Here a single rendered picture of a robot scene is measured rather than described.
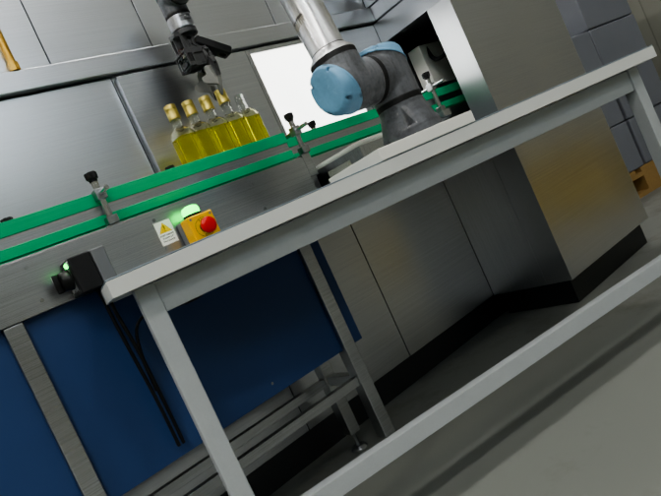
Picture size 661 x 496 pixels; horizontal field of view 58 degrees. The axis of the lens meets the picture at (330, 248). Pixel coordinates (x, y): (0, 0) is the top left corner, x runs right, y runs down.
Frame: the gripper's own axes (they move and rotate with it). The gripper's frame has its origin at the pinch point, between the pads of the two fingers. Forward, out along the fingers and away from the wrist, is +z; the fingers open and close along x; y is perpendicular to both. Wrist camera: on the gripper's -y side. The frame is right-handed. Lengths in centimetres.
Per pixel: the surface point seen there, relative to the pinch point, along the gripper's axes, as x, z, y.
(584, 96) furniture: 70, 47, -61
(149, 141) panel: -12.3, 5.0, 21.6
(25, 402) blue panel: 13, 56, 83
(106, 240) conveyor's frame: 15, 31, 55
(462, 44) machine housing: 20, 11, -93
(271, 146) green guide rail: 13.4, 22.4, 0.3
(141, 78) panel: -12.4, -13.8, 15.2
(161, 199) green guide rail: 13.5, 26.2, 37.4
